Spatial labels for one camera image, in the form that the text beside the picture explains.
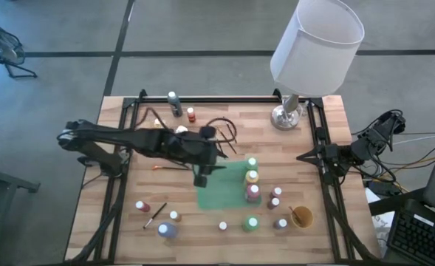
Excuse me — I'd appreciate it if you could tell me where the large black paint bottle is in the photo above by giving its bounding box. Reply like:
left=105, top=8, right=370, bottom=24
left=166, top=91, right=184, bottom=118

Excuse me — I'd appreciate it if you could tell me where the large light green paint bottle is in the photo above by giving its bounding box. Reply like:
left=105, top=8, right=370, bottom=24
left=244, top=157, right=259, bottom=173

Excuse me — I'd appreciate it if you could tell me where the white shade table lamp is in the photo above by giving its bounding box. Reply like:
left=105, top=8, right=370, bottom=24
left=270, top=0, right=366, bottom=132

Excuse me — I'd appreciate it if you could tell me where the large red paint bottle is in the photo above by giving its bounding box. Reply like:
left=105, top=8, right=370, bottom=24
left=244, top=183, right=262, bottom=203

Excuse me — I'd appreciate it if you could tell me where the large spring green paint bottle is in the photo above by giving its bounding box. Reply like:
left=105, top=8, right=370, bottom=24
left=242, top=215, right=261, bottom=233

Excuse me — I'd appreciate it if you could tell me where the black keyboard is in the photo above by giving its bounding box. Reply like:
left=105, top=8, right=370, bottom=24
left=386, top=208, right=435, bottom=266

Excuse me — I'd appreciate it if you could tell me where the large blue paint bottle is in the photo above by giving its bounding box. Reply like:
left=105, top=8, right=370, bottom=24
left=157, top=222, right=179, bottom=239

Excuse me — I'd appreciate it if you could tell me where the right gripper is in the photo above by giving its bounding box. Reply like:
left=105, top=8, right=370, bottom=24
left=296, top=128, right=343, bottom=185

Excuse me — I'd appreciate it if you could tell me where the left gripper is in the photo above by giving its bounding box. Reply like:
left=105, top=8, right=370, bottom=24
left=185, top=126, right=230, bottom=188

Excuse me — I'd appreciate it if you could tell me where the black aluminium table frame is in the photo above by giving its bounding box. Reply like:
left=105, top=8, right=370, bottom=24
left=69, top=88, right=383, bottom=266

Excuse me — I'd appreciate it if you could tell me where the black power strip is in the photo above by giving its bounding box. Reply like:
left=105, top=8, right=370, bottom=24
left=368, top=179, right=403, bottom=197

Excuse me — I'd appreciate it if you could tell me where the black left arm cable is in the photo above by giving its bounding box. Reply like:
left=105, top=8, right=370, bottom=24
left=134, top=106, right=239, bottom=145

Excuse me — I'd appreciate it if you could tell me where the yellow cable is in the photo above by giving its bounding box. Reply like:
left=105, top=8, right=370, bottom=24
left=381, top=156, right=435, bottom=178

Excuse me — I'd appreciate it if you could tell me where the teal translucent plastic bin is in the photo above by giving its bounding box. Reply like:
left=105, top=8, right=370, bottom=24
left=196, top=159, right=263, bottom=211

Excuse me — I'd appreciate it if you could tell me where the white cable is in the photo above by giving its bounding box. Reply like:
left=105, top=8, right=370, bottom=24
left=392, top=133, right=435, bottom=147

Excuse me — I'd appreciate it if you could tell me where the white paper sheet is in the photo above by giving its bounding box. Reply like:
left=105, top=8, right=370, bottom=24
left=364, top=187, right=395, bottom=241

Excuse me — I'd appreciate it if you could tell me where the black desk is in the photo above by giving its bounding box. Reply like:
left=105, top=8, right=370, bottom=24
left=368, top=186, right=435, bottom=266

